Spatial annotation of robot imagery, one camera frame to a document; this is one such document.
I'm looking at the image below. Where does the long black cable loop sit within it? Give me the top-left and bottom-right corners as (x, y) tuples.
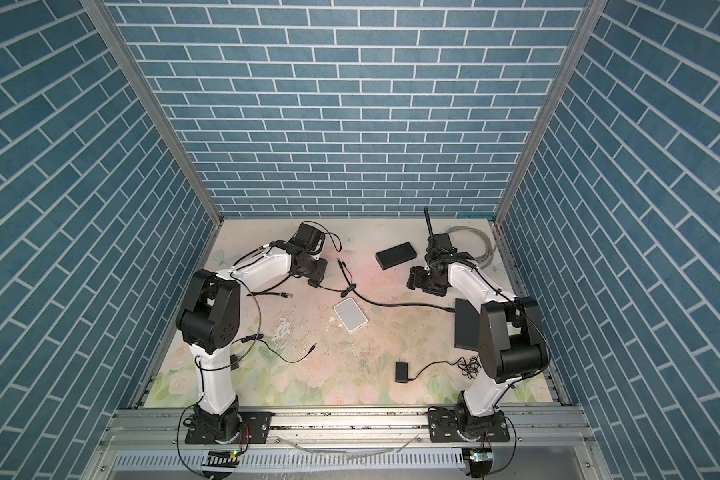
(230, 242), (457, 314)

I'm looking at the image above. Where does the dark grey network switch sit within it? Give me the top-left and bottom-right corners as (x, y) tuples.
(454, 299), (480, 352)

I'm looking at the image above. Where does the black power adapter with plug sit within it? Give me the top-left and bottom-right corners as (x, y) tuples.
(394, 355), (482, 385)

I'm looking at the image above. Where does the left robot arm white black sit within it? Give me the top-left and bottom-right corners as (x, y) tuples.
(176, 234), (327, 444)

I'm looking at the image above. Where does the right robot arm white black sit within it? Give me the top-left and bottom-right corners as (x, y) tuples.
(407, 260), (550, 441)

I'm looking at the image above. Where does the black ribbed box device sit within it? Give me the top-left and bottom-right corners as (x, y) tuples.
(375, 242), (418, 270)

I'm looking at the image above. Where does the white small router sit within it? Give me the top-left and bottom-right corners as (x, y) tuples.
(333, 298), (368, 333)

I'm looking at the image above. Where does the black adapter left side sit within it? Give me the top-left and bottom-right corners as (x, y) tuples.
(225, 334), (317, 371)

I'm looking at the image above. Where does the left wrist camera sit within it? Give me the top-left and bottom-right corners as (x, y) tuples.
(289, 222), (326, 255)

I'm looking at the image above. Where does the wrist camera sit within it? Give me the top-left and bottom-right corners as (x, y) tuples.
(427, 233), (457, 256)
(289, 222), (326, 255)

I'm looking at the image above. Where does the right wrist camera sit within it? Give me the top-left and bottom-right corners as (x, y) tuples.
(427, 233), (457, 256)

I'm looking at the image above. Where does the grey ethernet cable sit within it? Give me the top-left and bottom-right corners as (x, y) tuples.
(443, 226), (496, 269)

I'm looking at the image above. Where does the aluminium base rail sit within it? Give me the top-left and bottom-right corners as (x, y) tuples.
(84, 404), (609, 479)

